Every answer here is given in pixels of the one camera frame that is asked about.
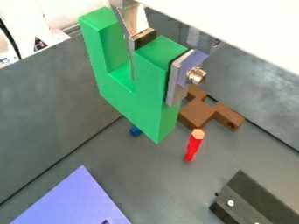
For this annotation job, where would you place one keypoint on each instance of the brown T-shaped block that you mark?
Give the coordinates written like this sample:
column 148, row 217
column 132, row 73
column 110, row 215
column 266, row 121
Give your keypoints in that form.
column 196, row 113

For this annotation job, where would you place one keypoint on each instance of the black metal bracket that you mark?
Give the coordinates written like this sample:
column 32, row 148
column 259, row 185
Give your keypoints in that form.
column 246, row 203

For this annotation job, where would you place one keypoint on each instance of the red hexagonal peg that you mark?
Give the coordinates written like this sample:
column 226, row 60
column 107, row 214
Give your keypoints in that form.
column 194, row 143

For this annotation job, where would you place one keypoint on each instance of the green U-shaped block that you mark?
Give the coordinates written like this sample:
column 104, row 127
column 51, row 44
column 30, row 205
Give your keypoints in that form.
column 132, row 80

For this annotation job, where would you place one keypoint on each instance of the purple board block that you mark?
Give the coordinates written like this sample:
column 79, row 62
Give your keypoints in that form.
column 76, row 201

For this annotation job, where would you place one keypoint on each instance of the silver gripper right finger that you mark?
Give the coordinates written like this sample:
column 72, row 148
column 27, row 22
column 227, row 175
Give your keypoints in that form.
column 186, row 66

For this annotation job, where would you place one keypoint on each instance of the blue cylindrical peg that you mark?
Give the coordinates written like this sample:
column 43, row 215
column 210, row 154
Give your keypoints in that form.
column 135, row 131

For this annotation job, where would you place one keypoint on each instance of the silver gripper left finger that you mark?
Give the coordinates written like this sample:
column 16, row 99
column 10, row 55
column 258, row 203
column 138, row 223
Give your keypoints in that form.
column 138, row 33

